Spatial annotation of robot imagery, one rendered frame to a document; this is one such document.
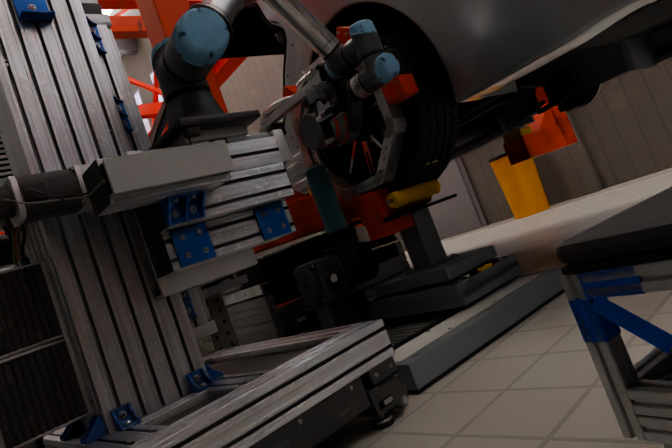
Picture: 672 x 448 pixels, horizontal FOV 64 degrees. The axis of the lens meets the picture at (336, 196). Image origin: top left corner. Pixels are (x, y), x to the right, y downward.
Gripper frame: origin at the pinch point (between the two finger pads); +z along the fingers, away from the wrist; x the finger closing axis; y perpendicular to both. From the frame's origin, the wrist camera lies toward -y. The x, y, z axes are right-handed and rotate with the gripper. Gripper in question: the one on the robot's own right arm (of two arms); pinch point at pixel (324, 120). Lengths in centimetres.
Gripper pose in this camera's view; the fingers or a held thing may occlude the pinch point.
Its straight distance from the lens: 178.0
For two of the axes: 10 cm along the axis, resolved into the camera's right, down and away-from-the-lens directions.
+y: -3.5, -9.3, 0.9
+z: -5.7, 2.8, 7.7
